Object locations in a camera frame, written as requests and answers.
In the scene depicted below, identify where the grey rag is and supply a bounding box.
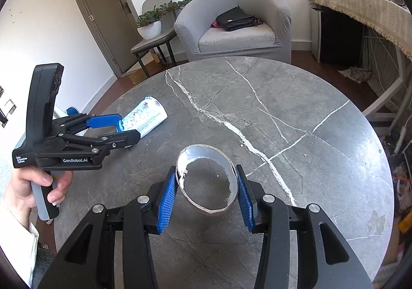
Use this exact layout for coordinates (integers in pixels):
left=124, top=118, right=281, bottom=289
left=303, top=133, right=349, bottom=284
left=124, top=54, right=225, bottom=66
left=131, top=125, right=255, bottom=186
left=338, top=67, right=371, bottom=84

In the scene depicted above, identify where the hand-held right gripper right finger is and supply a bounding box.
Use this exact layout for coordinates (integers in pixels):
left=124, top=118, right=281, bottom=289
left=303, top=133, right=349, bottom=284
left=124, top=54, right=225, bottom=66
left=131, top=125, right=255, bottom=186
left=235, top=164, right=375, bottom=289

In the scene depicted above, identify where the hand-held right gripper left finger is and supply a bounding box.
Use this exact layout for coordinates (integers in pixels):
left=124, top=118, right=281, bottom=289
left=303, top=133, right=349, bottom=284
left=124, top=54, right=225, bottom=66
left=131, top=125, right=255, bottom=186
left=37, top=167, right=179, bottom=289

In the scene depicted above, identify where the grey door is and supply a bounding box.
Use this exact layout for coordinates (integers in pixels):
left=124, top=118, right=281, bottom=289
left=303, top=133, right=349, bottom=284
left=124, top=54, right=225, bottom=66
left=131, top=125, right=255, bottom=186
left=66, top=0, right=142, bottom=78

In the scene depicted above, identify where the torn white paper ring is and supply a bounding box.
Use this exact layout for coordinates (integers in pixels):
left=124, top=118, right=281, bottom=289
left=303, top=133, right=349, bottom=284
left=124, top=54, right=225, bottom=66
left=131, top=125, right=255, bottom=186
left=176, top=145, right=239, bottom=214

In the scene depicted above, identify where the person's left forearm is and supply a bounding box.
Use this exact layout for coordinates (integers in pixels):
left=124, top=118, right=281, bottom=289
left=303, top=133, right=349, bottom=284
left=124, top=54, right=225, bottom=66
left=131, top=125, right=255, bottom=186
left=0, top=199, right=39, bottom=288

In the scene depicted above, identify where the cardboard box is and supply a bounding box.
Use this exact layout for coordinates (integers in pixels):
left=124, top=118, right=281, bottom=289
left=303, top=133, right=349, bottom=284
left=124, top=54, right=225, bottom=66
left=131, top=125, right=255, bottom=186
left=129, top=52, right=168, bottom=85

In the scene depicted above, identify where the white desk frame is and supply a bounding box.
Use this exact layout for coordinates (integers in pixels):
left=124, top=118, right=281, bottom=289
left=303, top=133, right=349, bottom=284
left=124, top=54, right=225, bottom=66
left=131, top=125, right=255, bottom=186
left=362, top=51, right=412, bottom=122

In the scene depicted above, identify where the white blue tissue packet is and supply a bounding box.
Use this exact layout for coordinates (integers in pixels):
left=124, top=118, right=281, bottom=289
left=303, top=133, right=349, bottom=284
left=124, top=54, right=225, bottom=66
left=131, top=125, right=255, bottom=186
left=116, top=96, right=168, bottom=139

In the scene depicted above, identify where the beige lace table runner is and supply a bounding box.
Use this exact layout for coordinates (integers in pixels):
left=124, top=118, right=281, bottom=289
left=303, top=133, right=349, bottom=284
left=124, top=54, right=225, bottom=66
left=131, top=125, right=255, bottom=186
left=306, top=0, right=412, bottom=61

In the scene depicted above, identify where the white black slatted frame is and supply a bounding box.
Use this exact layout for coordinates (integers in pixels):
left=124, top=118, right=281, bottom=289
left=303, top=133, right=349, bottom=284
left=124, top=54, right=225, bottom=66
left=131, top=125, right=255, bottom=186
left=0, top=85, right=17, bottom=128

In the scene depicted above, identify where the black handbag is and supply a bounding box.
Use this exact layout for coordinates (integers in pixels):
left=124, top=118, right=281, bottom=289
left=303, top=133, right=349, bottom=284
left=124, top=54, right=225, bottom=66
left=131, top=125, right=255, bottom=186
left=215, top=5, right=256, bottom=32

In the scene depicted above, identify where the person's left hand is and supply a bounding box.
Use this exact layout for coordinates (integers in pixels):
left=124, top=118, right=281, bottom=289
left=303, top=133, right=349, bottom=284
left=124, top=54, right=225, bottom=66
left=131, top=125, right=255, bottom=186
left=3, top=167, right=74, bottom=210

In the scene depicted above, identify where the potted green plant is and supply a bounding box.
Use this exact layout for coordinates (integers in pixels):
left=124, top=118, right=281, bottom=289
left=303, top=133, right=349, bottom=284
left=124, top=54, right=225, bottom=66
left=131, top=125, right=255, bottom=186
left=137, top=0, right=193, bottom=41

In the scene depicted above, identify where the grey armchair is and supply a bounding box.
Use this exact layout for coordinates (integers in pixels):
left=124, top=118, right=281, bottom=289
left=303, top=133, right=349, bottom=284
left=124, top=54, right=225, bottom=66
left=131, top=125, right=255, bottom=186
left=174, top=0, right=292, bottom=65

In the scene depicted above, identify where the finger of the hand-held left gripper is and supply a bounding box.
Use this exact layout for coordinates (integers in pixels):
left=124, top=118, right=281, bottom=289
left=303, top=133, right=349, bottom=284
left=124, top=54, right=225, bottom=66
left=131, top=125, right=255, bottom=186
left=53, top=113, right=123, bottom=136
left=56, top=129, right=141, bottom=161

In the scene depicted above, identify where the black white cabinet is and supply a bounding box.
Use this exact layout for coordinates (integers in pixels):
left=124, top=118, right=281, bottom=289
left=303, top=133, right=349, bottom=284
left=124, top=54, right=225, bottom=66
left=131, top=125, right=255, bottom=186
left=311, top=5, right=366, bottom=65

